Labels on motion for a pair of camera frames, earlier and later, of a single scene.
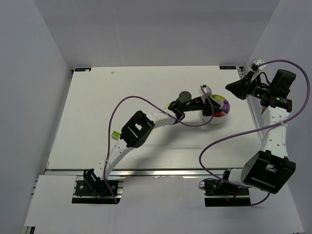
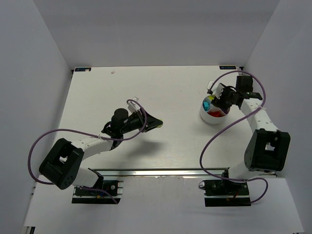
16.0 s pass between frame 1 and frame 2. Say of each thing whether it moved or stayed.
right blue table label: stayed
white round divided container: stayed
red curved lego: stayed
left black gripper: moved
